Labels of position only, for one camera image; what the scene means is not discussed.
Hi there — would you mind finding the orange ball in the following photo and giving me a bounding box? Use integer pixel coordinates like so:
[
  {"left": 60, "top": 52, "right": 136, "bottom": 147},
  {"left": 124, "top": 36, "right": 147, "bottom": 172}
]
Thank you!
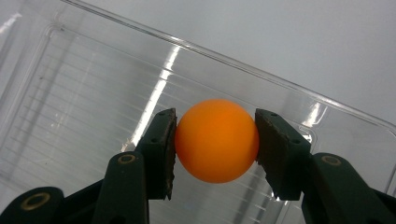
[{"left": 174, "top": 98, "right": 261, "bottom": 184}]

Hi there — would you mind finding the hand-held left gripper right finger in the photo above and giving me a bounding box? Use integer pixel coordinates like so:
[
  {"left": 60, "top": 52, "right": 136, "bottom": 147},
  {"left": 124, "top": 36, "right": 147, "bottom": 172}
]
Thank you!
[{"left": 254, "top": 107, "right": 396, "bottom": 224}]

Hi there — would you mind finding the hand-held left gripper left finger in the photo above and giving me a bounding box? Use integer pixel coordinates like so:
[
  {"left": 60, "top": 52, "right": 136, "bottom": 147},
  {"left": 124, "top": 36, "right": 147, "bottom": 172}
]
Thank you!
[{"left": 92, "top": 107, "right": 178, "bottom": 224}]

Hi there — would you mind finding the clear plastic tray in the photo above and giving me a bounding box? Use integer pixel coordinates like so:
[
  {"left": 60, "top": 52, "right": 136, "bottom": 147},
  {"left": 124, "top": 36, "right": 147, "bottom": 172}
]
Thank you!
[{"left": 0, "top": 0, "right": 396, "bottom": 224}]

